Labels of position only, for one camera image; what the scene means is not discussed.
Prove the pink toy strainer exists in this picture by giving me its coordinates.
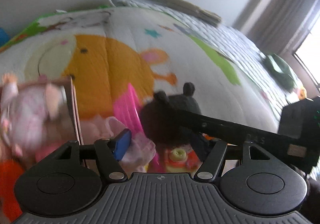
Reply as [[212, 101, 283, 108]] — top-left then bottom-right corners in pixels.
[[113, 83, 163, 173]]

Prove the black plush toy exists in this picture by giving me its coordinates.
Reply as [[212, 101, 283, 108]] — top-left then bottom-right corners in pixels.
[[139, 82, 201, 148]]

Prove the pink haired plush doll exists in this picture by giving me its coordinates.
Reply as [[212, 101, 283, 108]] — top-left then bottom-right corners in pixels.
[[0, 72, 75, 160]]

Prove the yellow orange plush toy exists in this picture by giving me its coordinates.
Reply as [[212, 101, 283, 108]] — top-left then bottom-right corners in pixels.
[[295, 86, 307, 100]]

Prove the green plush toy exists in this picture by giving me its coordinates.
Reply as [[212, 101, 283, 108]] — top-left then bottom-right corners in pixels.
[[264, 54, 297, 91]]

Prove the grey curtain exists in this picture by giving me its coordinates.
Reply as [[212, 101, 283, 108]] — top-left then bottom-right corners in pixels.
[[233, 0, 319, 55]]

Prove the folded brown towel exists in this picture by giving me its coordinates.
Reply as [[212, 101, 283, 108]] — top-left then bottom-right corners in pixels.
[[151, 0, 222, 27]]

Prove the colourful play mat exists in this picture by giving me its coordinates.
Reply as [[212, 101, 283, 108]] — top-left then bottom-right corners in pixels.
[[0, 0, 308, 172]]

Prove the blue bag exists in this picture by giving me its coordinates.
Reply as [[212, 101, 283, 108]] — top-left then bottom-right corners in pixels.
[[0, 28, 10, 46]]

